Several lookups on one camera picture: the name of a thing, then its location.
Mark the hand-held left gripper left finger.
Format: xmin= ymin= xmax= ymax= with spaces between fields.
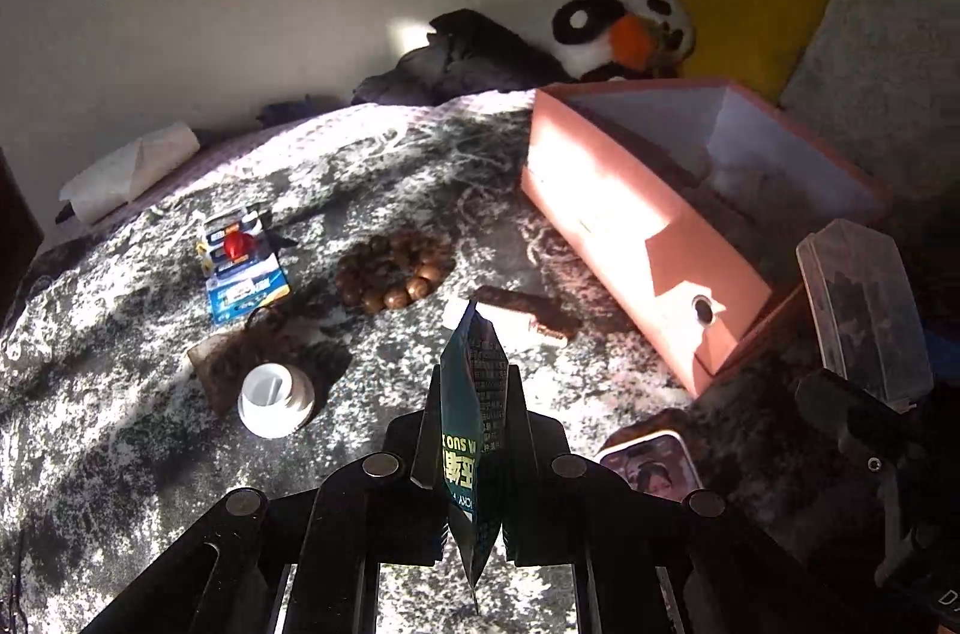
xmin=79 ymin=364 xmax=451 ymax=634

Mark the white lace pillow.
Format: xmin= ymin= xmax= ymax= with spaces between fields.
xmin=776 ymin=0 xmax=960 ymax=207

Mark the panda plush toy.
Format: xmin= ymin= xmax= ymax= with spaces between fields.
xmin=551 ymin=0 xmax=697 ymax=82

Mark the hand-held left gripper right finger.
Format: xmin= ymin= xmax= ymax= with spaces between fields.
xmin=501 ymin=364 xmax=852 ymax=634

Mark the yellow pillow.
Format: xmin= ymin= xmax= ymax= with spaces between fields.
xmin=671 ymin=0 xmax=833 ymax=102

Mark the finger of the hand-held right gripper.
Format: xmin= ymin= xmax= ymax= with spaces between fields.
xmin=795 ymin=370 xmax=935 ymax=464

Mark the white tissue pack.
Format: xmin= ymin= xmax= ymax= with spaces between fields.
xmin=58 ymin=121 xmax=202 ymax=226

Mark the orange plush fruit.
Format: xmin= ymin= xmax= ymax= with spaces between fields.
xmin=609 ymin=14 xmax=655 ymax=68

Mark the dark grey clothing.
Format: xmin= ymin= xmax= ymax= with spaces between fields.
xmin=352 ymin=8 xmax=578 ymax=106

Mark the dark blue cloth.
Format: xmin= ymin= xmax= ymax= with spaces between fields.
xmin=256 ymin=95 xmax=338 ymax=126

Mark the pink cardboard box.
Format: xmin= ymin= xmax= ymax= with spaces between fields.
xmin=520 ymin=79 xmax=893 ymax=399

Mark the blue battery pack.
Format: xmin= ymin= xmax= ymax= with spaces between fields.
xmin=199 ymin=210 xmax=292 ymax=326

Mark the dark teal snack packet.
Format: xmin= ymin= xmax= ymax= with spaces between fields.
xmin=437 ymin=298 xmax=512 ymax=612

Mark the wooden bead bracelet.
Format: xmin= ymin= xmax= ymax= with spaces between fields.
xmin=335 ymin=229 xmax=457 ymax=314

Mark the white paper slip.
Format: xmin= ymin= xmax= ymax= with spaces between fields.
xmin=442 ymin=300 xmax=541 ymax=354

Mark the brown wrapped bar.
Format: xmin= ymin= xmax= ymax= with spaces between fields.
xmin=472 ymin=285 xmax=582 ymax=342

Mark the clear plastic case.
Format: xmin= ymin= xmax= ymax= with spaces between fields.
xmin=795 ymin=219 xmax=935 ymax=410

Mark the pink picture tin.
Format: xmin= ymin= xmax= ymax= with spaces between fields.
xmin=596 ymin=430 xmax=702 ymax=504

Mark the dark wooden furniture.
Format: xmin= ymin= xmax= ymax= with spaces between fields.
xmin=0 ymin=146 xmax=44 ymax=312

